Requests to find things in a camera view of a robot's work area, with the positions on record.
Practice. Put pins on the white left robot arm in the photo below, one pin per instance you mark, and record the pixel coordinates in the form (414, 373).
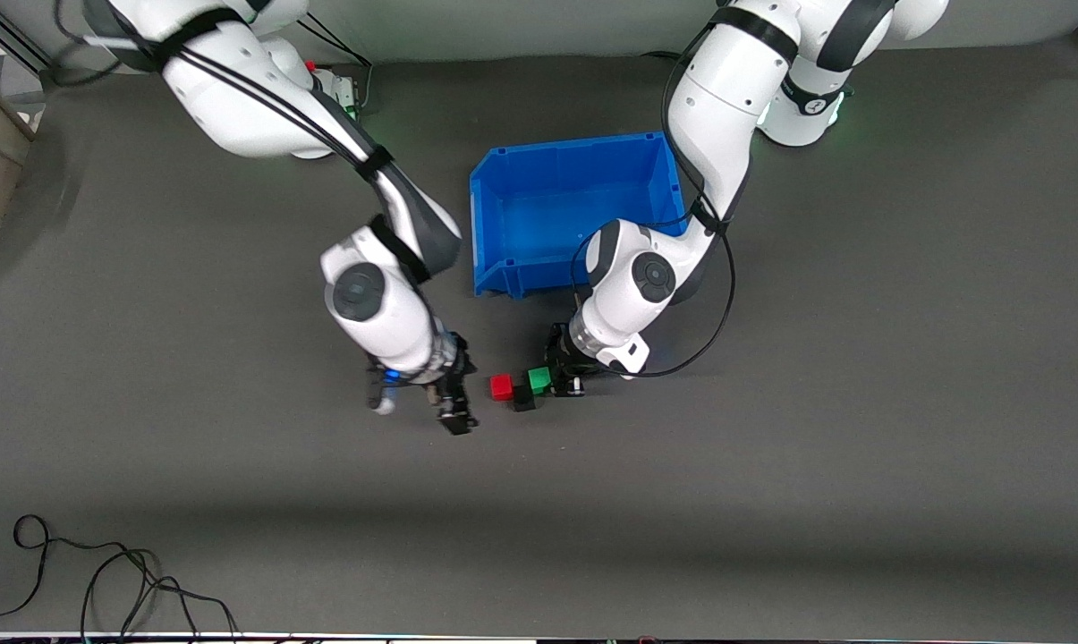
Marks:
(726, 98)

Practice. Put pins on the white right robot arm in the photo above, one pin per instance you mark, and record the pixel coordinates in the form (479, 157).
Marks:
(252, 98)

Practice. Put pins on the red cube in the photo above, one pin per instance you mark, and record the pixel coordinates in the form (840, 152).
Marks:
(501, 387)

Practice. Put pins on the green cube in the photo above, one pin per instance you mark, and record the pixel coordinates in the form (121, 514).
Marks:
(539, 379)

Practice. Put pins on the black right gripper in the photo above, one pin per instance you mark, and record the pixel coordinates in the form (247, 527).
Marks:
(450, 390)

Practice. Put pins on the blue plastic storage bin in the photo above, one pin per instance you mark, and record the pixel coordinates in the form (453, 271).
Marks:
(538, 206)

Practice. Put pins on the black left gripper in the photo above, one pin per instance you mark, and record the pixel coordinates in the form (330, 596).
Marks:
(563, 360)

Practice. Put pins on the black aluminium frame rail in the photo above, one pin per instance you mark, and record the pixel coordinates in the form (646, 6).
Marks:
(6, 43)

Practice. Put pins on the black cube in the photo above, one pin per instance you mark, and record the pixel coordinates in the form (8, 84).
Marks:
(523, 399)

